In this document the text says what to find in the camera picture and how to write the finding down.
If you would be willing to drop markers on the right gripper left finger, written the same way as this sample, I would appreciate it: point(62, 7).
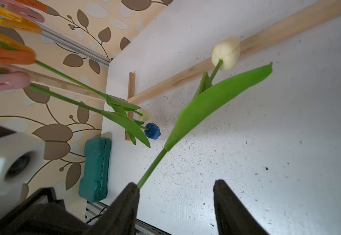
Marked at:
point(128, 199)

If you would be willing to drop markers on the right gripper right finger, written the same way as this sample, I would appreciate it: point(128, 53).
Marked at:
point(231, 215)

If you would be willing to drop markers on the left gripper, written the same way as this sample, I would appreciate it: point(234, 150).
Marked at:
point(41, 214)

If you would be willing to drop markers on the blue tulip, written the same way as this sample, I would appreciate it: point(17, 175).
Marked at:
point(114, 117)

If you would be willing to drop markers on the white tulip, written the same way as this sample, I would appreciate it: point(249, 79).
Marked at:
point(100, 94)
point(209, 97)

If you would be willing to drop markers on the wooden clothes rack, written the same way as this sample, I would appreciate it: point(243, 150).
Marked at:
point(301, 21)

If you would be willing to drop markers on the green tool case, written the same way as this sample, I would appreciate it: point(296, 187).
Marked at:
point(94, 184)

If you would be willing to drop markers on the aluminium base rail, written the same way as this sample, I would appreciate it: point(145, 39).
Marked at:
point(98, 214)

